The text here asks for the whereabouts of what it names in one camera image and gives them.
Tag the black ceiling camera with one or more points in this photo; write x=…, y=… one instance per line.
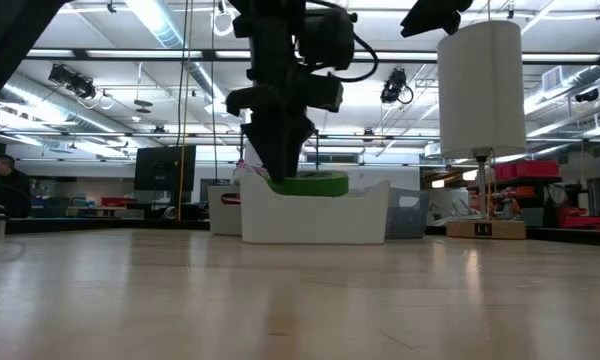
x=394, y=85

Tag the dark grey plastic bin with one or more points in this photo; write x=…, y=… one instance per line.
x=405, y=220

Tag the person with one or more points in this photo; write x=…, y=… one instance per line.
x=7, y=187

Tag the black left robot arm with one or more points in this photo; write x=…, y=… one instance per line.
x=10, y=40

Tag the red storage bin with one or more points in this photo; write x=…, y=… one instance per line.
x=527, y=169

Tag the light grey plastic bin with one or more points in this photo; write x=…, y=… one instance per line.
x=220, y=220

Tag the black monitor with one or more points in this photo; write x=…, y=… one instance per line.
x=162, y=167

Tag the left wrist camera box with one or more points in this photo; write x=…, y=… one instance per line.
x=327, y=37

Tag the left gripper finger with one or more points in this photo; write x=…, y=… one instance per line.
x=296, y=142
x=272, y=150

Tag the white plastic bin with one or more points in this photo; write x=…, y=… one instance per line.
x=315, y=220

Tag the black overhead frame beam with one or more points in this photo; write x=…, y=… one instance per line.
x=210, y=54

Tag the green tape roll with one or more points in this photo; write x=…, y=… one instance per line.
x=320, y=185

